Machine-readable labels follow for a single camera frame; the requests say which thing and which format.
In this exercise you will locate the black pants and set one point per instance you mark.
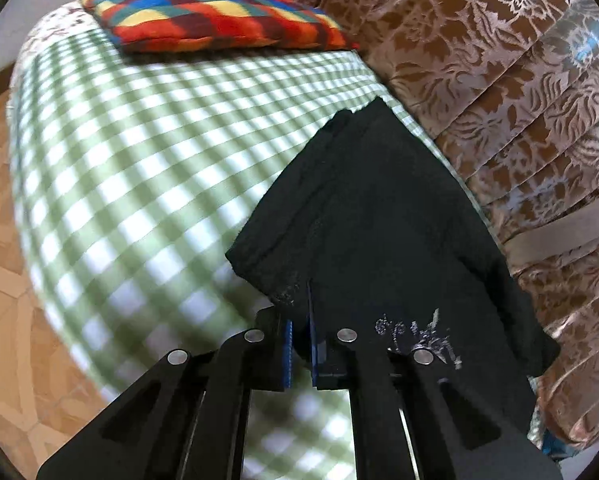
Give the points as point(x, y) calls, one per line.
point(367, 225)

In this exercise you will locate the brown floral curtain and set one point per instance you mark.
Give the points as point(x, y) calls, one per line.
point(509, 92)

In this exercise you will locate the multicolour plaid pillow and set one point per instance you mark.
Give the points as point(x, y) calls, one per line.
point(151, 26)

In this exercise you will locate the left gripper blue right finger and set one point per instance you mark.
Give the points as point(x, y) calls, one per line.
point(328, 367)

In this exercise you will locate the beige curtain tieback band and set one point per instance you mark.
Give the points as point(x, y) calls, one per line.
point(555, 238)

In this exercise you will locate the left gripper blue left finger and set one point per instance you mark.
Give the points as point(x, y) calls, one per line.
point(286, 345)

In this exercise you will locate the green white checkered bedsheet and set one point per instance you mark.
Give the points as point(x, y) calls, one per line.
point(132, 174)

